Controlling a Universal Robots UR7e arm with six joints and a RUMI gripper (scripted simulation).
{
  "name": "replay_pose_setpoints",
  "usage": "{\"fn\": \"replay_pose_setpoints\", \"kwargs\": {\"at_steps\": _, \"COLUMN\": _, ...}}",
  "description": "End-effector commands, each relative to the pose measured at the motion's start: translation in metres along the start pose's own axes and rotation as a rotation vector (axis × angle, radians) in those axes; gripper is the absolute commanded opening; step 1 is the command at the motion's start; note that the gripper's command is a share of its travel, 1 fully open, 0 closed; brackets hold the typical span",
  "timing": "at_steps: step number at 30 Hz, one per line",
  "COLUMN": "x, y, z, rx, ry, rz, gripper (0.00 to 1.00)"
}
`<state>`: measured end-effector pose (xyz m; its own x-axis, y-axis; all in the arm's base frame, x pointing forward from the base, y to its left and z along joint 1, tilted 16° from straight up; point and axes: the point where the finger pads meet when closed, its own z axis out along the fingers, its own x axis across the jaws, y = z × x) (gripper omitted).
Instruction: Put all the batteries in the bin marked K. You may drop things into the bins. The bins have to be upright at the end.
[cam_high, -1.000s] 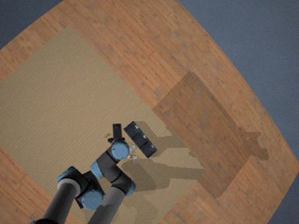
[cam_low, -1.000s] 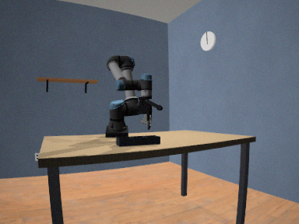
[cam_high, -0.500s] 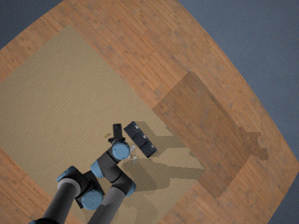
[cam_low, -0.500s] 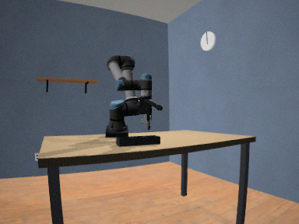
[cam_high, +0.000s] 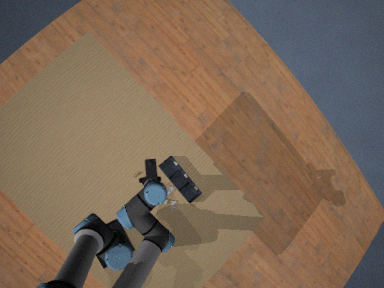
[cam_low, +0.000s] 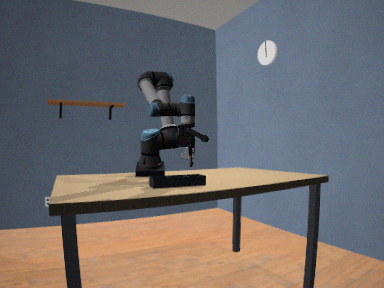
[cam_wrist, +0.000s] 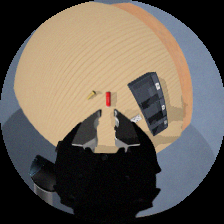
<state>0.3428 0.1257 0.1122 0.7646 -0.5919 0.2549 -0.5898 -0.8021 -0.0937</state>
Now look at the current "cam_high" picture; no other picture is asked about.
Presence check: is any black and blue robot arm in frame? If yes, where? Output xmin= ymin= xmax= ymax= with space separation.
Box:
xmin=36 ymin=159 xmax=175 ymax=288

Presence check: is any dark grey rack of labelled bins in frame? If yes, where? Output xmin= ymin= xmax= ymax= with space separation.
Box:
xmin=159 ymin=156 xmax=202 ymax=204

